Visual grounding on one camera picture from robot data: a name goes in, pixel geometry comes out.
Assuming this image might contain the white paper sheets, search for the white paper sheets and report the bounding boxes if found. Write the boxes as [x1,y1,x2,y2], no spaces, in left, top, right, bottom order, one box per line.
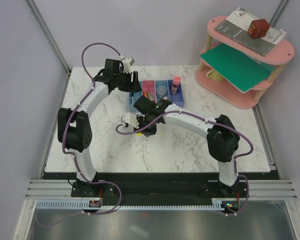
[226,6,288,44]

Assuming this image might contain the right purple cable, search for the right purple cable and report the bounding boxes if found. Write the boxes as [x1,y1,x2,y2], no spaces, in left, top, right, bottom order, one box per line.
[115,111,254,217]

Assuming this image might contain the purple cable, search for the purple cable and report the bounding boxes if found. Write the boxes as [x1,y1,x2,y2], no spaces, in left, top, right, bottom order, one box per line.
[36,42,123,228]
[115,111,254,217]

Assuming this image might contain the purple drawer box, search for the purple drawer box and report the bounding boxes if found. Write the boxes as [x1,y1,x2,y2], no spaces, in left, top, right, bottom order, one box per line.
[167,79,185,108]

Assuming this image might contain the white cable duct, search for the white cable duct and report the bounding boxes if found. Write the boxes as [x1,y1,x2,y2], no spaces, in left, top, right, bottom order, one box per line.
[35,199,225,211]

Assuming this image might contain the red brown cube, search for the red brown cube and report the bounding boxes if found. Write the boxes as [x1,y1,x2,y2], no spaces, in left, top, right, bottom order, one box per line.
[247,19,270,39]

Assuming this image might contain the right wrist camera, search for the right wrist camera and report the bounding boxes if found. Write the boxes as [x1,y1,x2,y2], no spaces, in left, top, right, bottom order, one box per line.
[121,112,139,129]

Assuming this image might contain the grey setup guide booklet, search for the grey setup guide booklet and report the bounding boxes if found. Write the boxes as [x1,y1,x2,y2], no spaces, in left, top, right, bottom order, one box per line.
[215,19,287,57]

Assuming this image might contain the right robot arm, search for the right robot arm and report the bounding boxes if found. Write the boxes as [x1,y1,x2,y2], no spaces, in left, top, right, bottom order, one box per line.
[133,96,240,197]

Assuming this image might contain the orange correction tape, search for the orange correction tape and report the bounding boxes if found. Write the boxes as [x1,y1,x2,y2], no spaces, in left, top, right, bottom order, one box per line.
[142,91,150,99]

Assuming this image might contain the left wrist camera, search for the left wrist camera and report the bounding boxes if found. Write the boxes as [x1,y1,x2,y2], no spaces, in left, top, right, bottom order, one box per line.
[121,57,135,74]

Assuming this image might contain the pink wooden shelf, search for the pink wooden shelf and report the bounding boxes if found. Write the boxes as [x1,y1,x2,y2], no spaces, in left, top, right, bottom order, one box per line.
[195,16,295,109]

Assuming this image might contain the light blue drawer box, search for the light blue drawer box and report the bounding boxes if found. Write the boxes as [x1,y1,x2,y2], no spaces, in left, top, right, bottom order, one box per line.
[155,80,170,101]

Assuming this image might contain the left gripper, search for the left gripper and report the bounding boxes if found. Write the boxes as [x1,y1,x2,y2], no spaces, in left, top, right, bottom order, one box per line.
[114,70,142,94]

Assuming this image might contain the pink drawer box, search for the pink drawer box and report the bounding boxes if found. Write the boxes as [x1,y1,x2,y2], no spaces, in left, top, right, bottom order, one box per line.
[141,80,157,102]

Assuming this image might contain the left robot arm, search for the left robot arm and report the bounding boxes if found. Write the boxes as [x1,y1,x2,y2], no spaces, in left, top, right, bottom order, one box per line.
[57,56,142,198]

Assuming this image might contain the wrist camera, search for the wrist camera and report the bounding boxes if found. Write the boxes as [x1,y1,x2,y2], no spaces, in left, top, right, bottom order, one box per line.
[121,57,135,74]
[121,112,139,129]

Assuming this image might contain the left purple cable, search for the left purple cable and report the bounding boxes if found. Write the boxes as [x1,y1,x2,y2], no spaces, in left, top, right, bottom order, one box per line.
[36,42,123,228]

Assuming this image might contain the green board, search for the green board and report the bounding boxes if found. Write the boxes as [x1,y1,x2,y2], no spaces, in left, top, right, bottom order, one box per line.
[200,43,274,94]

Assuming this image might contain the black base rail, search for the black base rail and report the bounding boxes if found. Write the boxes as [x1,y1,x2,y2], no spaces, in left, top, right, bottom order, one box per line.
[37,171,284,206]

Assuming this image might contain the pink capped glue bottle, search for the pink capped glue bottle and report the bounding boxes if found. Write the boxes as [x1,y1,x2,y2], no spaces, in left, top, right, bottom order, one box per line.
[170,76,181,95]

